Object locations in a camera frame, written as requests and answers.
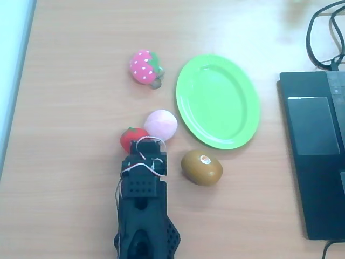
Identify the thick black looped cable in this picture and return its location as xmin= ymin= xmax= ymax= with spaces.
xmin=305 ymin=0 xmax=345 ymax=72

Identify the white red gripper servo wire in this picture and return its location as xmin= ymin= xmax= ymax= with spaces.
xmin=120 ymin=135 xmax=167 ymax=179

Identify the green oval plate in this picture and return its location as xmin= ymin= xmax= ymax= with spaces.
xmin=175 ymin=53 xmax=261 ymax=150

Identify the brown kiwi with sticker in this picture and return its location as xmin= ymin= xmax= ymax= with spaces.
xmin=180 ymin=150 xmax=224 ymax=187

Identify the thin black cable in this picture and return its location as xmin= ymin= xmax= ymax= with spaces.
xmin=329 ymin=5 xmax=345 ymax=56

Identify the pale pink plush peach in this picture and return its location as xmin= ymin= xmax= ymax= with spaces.
xmin=143 ymin=109 xmax=178 ymax=142

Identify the metal keychain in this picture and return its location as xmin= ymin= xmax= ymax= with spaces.
xmin=149 ymin=66 xmax=167 ymax=90

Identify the pink plush strawberry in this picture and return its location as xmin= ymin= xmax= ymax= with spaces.
xmin=129 ymin=49 xmax=162 ymax=86

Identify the white red forearm wire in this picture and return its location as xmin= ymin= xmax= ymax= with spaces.
xmin=115 ymin=179 xmax=125 ymax=210

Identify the black laptop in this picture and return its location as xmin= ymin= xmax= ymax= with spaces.
xmin=277 ymin=70 xmax=345 ymax=241

